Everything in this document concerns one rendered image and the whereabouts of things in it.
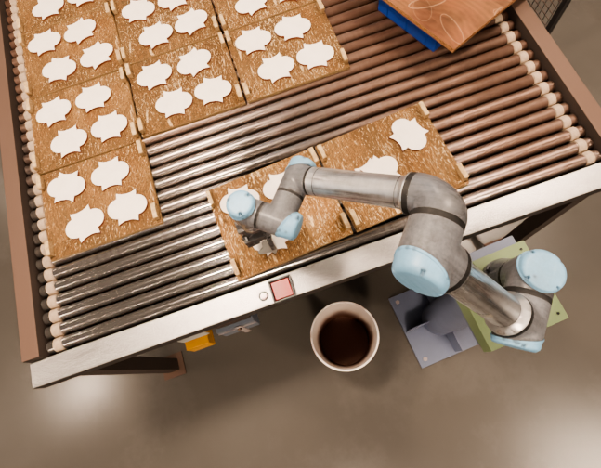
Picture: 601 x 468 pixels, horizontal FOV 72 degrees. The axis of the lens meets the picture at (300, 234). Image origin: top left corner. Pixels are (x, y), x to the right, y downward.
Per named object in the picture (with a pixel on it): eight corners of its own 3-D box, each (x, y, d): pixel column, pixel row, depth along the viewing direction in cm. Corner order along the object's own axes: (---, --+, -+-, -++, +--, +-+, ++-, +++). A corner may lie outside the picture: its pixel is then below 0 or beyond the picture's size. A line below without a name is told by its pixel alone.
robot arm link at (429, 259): (561, 306, 106) (446, 204, 78) (548, 362, 103) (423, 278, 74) (515, 299, 116) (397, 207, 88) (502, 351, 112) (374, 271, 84)
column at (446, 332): (489, 339, 209) (585, 319, 126) (421, 368, 208) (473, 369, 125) (452, 271, 221) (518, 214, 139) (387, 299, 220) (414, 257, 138)
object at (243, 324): (263, 328, 155) (254, 323, 138) (228, 341, 155) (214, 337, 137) (254, 300, 158) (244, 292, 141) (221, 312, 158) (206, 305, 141)
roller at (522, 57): (530, 64, 155) (537, 55, 151) (40, 236, 154) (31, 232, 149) (524, 55, 157) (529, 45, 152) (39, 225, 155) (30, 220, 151)
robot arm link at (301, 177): (476, 162, 81) (282, 148, 109) (461, 212, 78) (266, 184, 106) (483, 190, 90) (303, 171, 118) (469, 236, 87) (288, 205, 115)
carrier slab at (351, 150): (468, 184, 138) (469, 182, 137) (357, 232, 137) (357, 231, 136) (418, 105, 150) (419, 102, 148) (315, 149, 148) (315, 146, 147)
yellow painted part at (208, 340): (215, 344, 160) (195, 340, 138) (193, 352, 160) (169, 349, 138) (210, 324, 163) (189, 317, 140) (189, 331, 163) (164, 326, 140)
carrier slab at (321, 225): (353, 233, 137) (353, 232, 136) (239, 281, 136) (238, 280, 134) (312, 149, 148) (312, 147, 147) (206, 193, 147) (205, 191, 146)
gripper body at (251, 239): (241, 227, 131) (231, 215, 119) (267, 217, 131) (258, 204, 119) (250, 249, 128) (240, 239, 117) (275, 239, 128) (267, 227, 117)
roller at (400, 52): (505, 26, 162) (510, 16, 157) (34, 190, 160) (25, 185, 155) (500, 17, 163) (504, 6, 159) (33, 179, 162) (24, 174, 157)
